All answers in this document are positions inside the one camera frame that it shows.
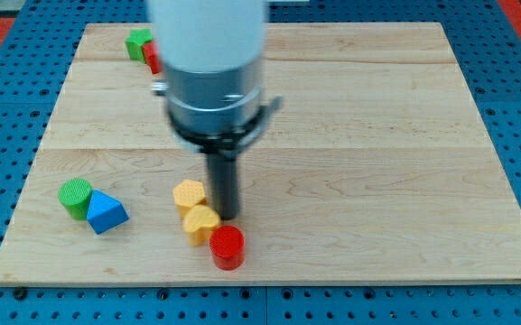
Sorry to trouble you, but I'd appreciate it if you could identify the red cylinder block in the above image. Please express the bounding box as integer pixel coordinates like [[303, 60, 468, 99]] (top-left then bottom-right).
[[209, 226, 246, 271]]

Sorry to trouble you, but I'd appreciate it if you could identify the red block behind arm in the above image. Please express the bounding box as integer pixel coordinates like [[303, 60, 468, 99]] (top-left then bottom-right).
[[142, 42, 162, 75]]

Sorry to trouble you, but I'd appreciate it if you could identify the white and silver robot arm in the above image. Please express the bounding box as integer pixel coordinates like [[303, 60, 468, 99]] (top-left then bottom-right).
[[146, 0, 279, 156]]

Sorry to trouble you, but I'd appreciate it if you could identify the yellow hexagon block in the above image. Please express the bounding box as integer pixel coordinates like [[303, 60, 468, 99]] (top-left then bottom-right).
[[172, 180, 207, 219]]

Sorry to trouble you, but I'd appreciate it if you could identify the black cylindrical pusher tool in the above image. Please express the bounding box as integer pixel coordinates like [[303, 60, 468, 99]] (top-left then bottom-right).
[[206, 154, 240, 220]]

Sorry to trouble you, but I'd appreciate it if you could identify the yellow heart block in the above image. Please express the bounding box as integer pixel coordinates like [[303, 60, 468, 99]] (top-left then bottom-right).
[[182, 205, 221, 246]]

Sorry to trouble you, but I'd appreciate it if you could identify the light wooden board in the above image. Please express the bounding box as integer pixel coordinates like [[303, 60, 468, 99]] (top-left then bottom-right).
[[0, 23, 521, 287]]

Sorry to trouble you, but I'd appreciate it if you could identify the blue triangle block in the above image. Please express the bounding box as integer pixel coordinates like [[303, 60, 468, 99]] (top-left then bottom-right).
[[86, 190, 129, 235]]

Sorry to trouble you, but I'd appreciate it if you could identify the green star block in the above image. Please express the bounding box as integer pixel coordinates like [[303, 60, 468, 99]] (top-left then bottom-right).
[[125, 28, 153, 63]]

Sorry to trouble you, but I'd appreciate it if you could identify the green cylinder block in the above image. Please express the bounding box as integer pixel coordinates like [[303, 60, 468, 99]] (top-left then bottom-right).
[[58, 178, 93, 220]]

